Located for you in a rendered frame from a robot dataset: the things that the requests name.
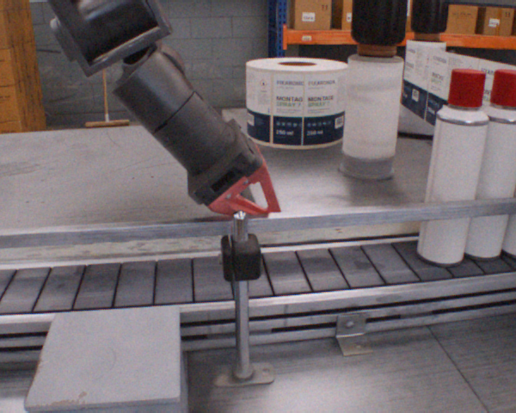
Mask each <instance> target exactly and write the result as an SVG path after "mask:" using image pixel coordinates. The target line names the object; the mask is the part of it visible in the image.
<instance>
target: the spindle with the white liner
mask: <svg viewBox="0 0 516 413"><path fill-rule="evenodd" d="M408 6H409V2H408V0H353V1H352V12H351V18H352V23H351V29H352V30H351V38H352V40H353V42H357V43H359V44H358V46H357V47H358V48H357V52H358V53H356V54H354V55H351V56H350V57H348V58H347V59H348V70H347V93H346V104H345V116H344V125H345V127H343V129H344V139H343V147H342V150H341V152H342V154H343V163H342V164H341V166H340V170H341V172H342V173H343V174H345V175H347V176H348V177H351V178H354V179H359V180H365V181H379V180H384V179H387V178H389V177H391V176H393V175H394V174H395V169H393V168H392V167H391V166H392V159H393V158H394V157H395V154H396V153H395V147H396V134H397V125H398V118H399V112H400V96H401V89H402V74H403V62H404V61H403V59H401V58H399V57H398V56H396V55H395V54H396V49H397V45H395V44H399V45H401V44H402V42H403V40H404V38H405V34H406V33H405V32H406V27H407V21H406V20H407V13H408Z"/></svg>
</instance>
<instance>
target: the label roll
mask: <svg viewBox="0 0 516 413"><path fill-rule="evenodd" d="M347 70H348V64H345V63H342V62H337V61H331V60H322V59H306V58H282V59H258V60H254V61H249V62H247V63H246V88H247V137H248V138H251V139H253V140H254V142H255V143H257V144H260V145H266V146H271V147H278V148H287V149H310V148H320V147H325V146H331V145H335V144H338V143H340V142H341V141H342V140H343V139H344V129H343V127H345V125H344V116H345V104H346V93H347Z"/></svg>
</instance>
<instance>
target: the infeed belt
mask: <svg viewBox="0 0 516 413"><path fill-rule="evenodd" d="M417 245H418V240H411V241H399V242H394V243H390V244H389V243H375V244H362V245H360V247H359V246H358V245H350V246H337V247H329V250H328V249H327V247H326V248H313V250H295V253H294V251H293V250H288V251H274V252H262V253H261V256H262V260H261V277H260V278H259V279H258V280H249V299H259V298H271V297H281V296H292V295H303V294H313V293H334V292H335V291H346V290H355V289H367V288H376V287H387V286H396V285H407V284H417V283H420V282H428V281H437V280H455V279H456V278H466V277H476V276H485V275H487V274H504V273H512V272H516V259H514V258H512V257H509V256H507V255H505V254H504V255H503V254H501V255H500V257H499V258H498V259H496V260H493V261H489V262H485V261H478V260H473V259H471V258H469V257H466V256H464V258H463V261H462V263H461V264H460V265H458V266H456V267H450V268H444V267H438V266H434V265H431V264H429V263H426V262H424V261H422V260H421V259H420V258H419V257H418V256H417V254H416V250H417ZM295 254H296V255H295ZM85 270H86V271H85ZM229 300H234V274H233V268H232V282H229V281H226V280H224V277H223V270H222V265H219V262H218V256H200V257H194V258H193V264H192V258H191V257H187V258H174V259H162V260H157V267H156V260H149V261H137V262H123V265H122V268H121V262H113V263H102V264H95V263H90V264H88V266H87V269H86V264H78V265H66V266H54V267H52V268H51V267H44V268H39V267H31V268H18V270H17V269H16V268H11V269H0V316H8V315H13V316H17V315H26V314H34V315H36V314H45V313H55V312H59V313H63V312H73V311H101V310H112V309H123V308H130V309H132V308H143V307H153V306H164V305H186V304H196V303H207V302H218V301H227V302H229Z"/></svg>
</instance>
